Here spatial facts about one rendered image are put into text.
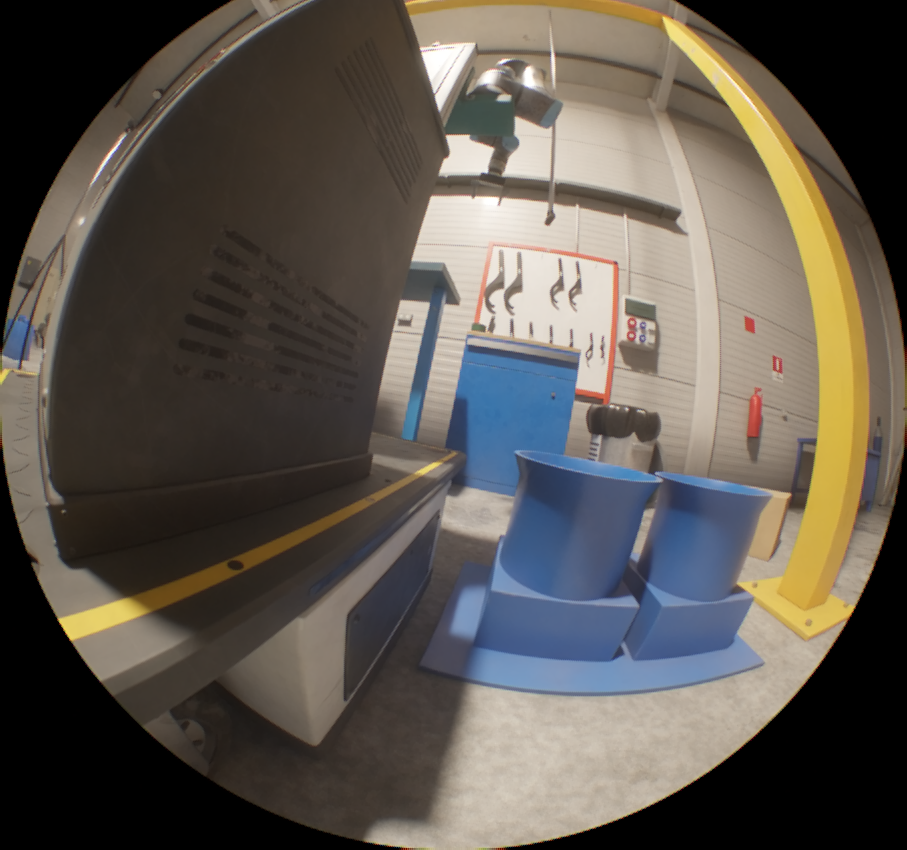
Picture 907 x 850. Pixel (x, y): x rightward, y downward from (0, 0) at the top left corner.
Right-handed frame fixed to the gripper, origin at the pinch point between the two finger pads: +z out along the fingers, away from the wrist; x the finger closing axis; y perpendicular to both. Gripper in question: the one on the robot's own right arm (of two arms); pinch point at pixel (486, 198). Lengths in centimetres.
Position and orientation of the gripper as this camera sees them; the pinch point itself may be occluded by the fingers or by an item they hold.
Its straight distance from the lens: 160.8
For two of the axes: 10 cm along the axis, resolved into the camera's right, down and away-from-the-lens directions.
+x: 9.5, 3.1, -0.3
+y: -1.4, 3.3, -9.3
